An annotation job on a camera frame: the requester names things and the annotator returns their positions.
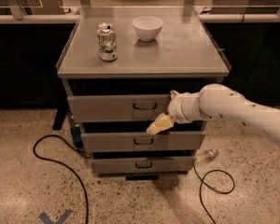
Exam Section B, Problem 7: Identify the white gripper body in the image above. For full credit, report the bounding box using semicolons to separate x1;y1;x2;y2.
167;92;209;124

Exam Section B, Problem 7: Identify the grey top drawer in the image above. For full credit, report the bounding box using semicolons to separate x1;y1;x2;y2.
67;94;170;122

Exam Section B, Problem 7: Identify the grey drawer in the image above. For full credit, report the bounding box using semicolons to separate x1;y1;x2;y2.
67;94;170;122
81;132;204;152
91;156;193;175

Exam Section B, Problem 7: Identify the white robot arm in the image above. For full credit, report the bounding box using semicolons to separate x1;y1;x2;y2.
147;84;280;146

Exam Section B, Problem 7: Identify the grey middle drawer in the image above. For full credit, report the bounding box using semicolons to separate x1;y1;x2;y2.
81;132;204;152

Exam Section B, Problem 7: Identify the grey drawer cabinet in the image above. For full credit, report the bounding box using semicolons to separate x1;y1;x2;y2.
58;7;231;177

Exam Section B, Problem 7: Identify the grey bottom drawer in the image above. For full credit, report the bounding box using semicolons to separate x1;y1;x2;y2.
91;156;193;175

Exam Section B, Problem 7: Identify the clear plastic bottle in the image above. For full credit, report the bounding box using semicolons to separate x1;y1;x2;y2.
194;149;218;166

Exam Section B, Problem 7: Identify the white bowl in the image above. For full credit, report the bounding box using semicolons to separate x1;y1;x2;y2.
133;16;163;41

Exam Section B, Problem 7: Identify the crushed green soda can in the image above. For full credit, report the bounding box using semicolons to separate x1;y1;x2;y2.
97;22;118;62

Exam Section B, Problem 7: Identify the blue power adapter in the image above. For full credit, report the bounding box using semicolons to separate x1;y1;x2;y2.
70;127;83;148

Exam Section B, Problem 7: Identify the long counter with dark cabinets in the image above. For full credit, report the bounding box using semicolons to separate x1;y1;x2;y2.
0;22;280;109

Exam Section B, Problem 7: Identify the black cable right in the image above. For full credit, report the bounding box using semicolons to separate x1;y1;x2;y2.
192;164;236;224

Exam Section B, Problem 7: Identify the black cable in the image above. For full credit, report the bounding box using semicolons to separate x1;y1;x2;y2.
192;164;236;224
33;134;91;224

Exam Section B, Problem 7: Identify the black cable left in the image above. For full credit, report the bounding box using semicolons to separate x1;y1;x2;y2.
33;134;91;224

